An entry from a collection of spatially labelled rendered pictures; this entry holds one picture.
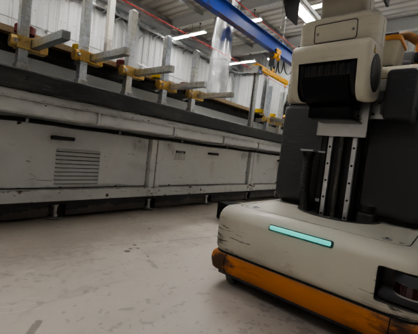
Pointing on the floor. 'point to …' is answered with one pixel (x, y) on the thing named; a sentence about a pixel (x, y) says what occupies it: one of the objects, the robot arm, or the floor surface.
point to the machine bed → (108, 155)
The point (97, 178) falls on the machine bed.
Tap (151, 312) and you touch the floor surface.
